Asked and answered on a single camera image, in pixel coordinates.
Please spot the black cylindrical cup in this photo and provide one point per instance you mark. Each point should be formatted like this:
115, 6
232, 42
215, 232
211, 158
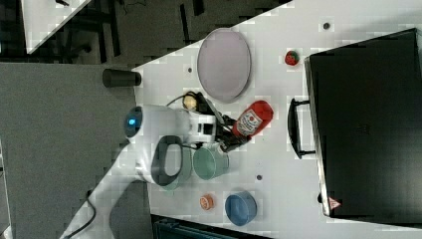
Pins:
118, 78

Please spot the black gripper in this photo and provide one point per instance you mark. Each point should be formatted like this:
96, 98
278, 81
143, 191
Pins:
225, 136

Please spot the blue bowl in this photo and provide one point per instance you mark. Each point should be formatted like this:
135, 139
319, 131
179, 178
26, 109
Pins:
241, 208

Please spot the lilac round plate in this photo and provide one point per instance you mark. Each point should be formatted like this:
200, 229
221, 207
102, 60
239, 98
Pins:
224, 65

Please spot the plush strawberry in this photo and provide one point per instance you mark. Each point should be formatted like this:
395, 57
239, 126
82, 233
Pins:
292, 58

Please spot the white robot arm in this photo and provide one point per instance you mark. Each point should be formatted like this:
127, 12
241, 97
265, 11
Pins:
151, 131

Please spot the dark storage crate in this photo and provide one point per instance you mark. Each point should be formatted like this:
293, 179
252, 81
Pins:
170, 228

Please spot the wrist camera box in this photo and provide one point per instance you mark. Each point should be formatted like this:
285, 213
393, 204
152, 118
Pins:
205, 107

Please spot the plush orange slice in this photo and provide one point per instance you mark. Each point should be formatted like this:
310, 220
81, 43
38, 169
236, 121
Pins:
206, 202

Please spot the red plush ketchup bottle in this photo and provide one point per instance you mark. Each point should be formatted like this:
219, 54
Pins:
253, 119

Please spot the black toaster oven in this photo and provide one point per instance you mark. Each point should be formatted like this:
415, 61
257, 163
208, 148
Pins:
365, 104

